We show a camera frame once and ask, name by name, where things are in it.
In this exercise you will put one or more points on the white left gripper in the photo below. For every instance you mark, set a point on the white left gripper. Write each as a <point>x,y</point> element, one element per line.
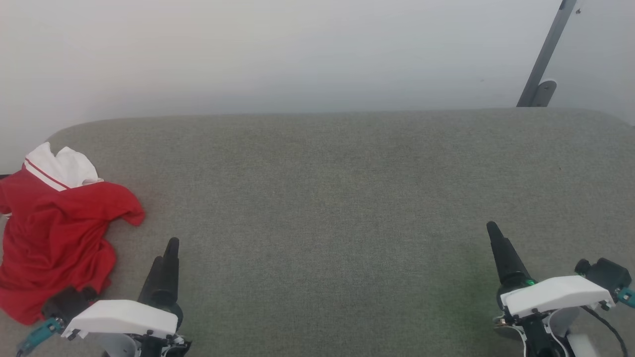
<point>124,317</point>

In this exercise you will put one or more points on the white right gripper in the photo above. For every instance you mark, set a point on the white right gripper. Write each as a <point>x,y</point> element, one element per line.
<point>555,295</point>

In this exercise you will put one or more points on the red shirt with white sleeves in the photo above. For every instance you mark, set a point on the red shirt with white sleeves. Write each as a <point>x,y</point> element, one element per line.
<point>54,233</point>

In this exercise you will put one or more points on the grey-green fabric sofa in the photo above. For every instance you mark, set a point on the grey-green fabric sofa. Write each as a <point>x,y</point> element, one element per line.
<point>322,198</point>

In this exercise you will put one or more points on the grey metal stand pole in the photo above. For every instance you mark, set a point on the grey metal stand pole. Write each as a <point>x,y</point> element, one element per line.
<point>545,49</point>

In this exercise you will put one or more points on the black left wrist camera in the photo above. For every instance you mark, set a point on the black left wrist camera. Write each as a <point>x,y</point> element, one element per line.
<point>67,302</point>

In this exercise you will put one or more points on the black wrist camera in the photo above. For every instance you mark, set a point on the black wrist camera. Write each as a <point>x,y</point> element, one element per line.
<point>605,272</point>
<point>67,302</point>

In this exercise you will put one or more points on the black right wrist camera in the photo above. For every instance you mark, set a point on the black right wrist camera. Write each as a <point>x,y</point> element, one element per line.
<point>605,272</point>

